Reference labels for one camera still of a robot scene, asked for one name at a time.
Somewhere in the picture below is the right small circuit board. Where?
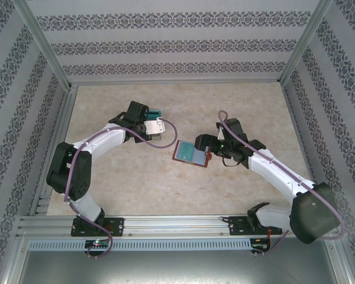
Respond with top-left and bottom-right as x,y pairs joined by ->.
250,238 -> 272,251

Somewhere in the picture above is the aluminium frame post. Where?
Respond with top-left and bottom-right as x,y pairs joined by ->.
279,0 -> 334,85
14,0 -> 72,89

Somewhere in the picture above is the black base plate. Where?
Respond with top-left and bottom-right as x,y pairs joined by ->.
70,217 -> 125,238
228,215 -> 284,237

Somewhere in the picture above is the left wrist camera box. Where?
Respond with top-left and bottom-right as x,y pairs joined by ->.
144,117 -> 166,135

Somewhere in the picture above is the brown leather card holder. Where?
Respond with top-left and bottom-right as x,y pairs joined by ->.
172,140 -> 212,169

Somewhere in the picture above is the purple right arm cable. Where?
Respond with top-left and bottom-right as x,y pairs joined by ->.
218,109 -> 347,258

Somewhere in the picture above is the aluminium mounting rail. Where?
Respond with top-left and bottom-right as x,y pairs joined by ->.
16,215 -> 335,238

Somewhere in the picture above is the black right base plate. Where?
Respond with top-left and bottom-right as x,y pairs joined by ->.
228,215 -> 284,237

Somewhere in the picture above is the small circuit board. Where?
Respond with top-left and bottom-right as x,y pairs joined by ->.
250,238 -> 272,251
85,239 -> 111,249

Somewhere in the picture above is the left small circuit board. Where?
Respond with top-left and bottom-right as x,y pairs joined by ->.
85,239 -> 111,249

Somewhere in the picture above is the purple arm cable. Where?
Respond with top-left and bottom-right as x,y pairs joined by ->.
64,117 -> 178,260
218,109 -> 347,258

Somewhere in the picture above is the grey metal sheet panel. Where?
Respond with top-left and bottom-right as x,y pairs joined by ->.
5,250 -> 353,284

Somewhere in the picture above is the slotted grey cable duct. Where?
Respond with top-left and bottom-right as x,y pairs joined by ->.
27,238 -> 253,251

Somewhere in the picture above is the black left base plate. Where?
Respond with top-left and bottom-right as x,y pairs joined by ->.
70,217 -> 125,238

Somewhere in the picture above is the aluminium side rail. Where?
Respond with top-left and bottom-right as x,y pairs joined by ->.
28,85 -> 79,216
280,82 -> 329,214

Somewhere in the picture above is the clear acrylic card box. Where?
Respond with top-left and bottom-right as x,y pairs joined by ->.
147,108 -> 164,146

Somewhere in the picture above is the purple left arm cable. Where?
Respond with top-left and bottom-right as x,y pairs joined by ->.
64,117 -> 178,260

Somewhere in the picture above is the teal credit card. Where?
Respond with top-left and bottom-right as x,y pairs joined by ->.
175,141 -> 196,163

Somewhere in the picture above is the aluminium back rail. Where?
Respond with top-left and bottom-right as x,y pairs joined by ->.
69,79 -> 285,88

